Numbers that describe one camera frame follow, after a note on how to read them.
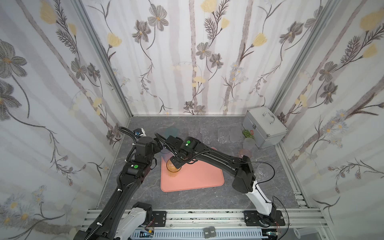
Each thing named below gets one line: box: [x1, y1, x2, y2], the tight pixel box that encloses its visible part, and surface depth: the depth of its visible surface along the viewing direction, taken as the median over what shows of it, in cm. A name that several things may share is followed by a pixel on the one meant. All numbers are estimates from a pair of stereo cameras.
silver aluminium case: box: [241, 106, 288, 150], surface depth 98 cm
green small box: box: [242, 129, 255, 139], surface depth 109 cm
